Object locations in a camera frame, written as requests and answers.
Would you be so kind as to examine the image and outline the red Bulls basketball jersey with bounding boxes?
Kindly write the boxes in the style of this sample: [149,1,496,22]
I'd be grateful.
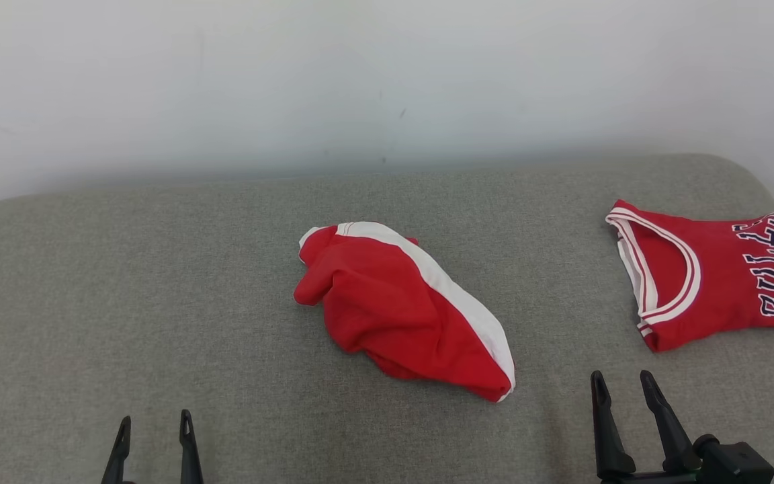
[605,198,774,354]

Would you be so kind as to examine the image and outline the red shorts with white stripe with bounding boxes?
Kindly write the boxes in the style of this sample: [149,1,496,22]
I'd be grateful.
[292,220,517,404]

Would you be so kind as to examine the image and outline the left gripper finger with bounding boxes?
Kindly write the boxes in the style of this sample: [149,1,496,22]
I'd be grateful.
[178,408,205,484]
[100,415,133,484]

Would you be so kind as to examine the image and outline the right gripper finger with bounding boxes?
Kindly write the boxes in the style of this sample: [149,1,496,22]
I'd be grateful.
[589,369,638,479]
[639,369,703,474]

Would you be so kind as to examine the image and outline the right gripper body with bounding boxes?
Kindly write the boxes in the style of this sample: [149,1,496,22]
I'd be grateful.
[599,434,722,484]

